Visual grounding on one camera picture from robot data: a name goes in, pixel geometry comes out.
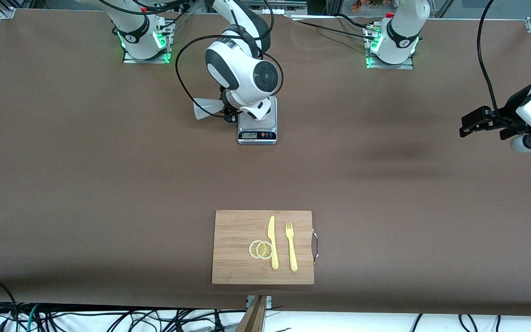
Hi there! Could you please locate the clear squeeze bottle orange cap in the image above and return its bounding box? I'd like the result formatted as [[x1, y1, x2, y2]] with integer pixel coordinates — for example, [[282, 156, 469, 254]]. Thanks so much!
[[193, 98, 225, 121]]

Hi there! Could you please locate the silver digital kitchen scale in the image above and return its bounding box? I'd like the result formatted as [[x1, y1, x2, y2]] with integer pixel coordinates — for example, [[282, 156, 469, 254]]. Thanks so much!
[[237, 96, 278, 145]]

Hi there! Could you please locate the grey power strip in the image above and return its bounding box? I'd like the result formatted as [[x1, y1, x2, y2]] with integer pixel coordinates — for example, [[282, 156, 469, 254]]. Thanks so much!
[[242, 0, 307, 16]]

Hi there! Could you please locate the yellow plastic knife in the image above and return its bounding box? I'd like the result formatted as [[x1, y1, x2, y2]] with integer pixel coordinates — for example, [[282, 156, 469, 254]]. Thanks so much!
[[267, 215, 279, 270]]

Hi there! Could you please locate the yellow plastic fork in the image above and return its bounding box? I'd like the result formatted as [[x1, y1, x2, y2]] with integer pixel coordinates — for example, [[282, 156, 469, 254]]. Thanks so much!
[[285, 221, 298, 272]]

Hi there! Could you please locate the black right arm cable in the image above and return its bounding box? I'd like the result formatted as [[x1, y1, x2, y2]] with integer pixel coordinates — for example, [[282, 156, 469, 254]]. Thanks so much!
[[175, 0, 284, 119]]

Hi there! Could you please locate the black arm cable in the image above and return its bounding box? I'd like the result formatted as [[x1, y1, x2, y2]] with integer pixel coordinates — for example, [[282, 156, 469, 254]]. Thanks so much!
[[476, 0, 515, 130], [175, 0, 284, 119]]

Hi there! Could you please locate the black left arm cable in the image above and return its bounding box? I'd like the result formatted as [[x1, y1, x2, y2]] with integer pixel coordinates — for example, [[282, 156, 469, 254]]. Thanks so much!
[[476, 0, 515, 130]]

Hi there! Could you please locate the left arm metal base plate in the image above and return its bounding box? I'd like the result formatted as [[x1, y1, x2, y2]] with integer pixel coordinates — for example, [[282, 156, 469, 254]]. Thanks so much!
[[366, 25, 415, 70]]

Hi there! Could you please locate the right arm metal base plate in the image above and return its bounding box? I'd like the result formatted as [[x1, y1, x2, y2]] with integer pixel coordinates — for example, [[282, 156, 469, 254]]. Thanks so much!
[[123, 21, 172, 64]]

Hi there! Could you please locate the black cable across table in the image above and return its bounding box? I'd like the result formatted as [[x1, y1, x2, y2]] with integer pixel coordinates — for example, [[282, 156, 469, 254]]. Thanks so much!
[[289, 14, 377, 41]]

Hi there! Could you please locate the wooden cutting board metal handle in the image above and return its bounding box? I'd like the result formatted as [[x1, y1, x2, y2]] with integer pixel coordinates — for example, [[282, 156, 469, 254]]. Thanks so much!
[[211, 210, 319, 285]]

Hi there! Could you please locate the small metal bracket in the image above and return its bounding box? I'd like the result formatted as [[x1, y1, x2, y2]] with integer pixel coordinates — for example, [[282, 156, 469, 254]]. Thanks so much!
[[246, 295, 273, 309]]

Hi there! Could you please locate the wooden post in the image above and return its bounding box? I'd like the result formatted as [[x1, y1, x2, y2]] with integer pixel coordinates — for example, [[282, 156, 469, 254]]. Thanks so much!
[[236, 295, 268, 332]]

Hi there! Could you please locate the teal floor cable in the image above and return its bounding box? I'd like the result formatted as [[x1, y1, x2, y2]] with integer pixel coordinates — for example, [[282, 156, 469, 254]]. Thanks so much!
[[26, 303, 40, 332]]

